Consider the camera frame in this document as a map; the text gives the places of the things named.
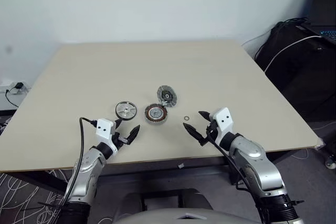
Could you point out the black power adapter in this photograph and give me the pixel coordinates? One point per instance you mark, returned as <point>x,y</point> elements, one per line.
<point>19,85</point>

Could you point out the clear table corner protector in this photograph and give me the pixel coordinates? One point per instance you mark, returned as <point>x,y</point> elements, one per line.
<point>319,144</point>

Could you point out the large black bag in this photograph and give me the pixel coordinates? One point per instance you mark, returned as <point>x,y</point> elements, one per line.
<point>294,72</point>

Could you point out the small grey clip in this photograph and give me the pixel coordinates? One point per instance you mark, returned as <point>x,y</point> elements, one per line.
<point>181,166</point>

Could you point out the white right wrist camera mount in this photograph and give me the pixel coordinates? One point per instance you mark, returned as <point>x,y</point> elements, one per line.
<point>223,119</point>

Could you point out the black table frame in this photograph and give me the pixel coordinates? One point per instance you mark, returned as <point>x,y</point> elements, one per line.
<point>39,180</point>

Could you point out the silver rotor with black rim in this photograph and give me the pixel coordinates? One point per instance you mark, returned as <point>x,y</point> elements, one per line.
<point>126,110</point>

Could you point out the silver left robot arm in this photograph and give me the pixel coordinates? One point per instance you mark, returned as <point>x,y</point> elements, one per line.
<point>86,166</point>

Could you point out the grey robot torso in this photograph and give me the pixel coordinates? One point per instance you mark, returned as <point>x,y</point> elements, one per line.
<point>162,216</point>

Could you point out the grey caster wheel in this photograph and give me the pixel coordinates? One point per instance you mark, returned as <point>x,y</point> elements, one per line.
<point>330,163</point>

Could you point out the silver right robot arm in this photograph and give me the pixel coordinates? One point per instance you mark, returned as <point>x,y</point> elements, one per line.
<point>252,155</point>

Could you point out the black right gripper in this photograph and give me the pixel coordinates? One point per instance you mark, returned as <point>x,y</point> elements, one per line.
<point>212,130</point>

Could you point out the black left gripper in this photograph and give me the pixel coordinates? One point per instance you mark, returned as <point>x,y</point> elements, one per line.
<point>119,140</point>

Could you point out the grey motor end cover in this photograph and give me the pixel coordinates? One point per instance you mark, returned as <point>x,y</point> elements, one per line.
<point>168,95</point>

